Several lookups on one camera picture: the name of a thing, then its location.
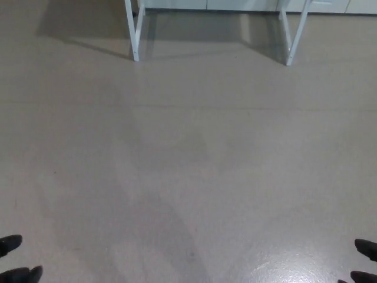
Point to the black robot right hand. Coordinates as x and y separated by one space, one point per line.
366 249

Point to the white metal desk frame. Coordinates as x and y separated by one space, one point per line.
136 44

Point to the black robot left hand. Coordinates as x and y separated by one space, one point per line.
10 243

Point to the white panelled closet front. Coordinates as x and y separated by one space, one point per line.
235 3

